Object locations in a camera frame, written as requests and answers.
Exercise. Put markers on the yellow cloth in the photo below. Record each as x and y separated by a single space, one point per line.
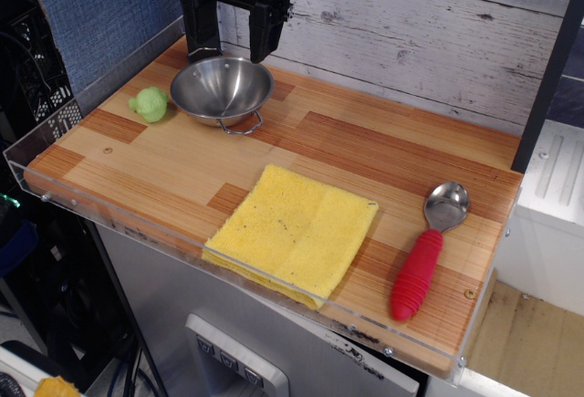
294 235

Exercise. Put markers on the clear acrylic counter guard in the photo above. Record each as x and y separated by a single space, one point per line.
172 184

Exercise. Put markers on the stainless steel bowl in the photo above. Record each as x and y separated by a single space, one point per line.
224 92

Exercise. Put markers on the green toy figure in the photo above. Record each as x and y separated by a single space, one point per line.
150 103

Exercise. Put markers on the black plastic crate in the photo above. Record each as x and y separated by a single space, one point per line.
34 82

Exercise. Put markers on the red-handled metal spoon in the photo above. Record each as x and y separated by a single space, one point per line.
445 208

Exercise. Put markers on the black vertical post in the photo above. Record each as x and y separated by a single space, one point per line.
558 59

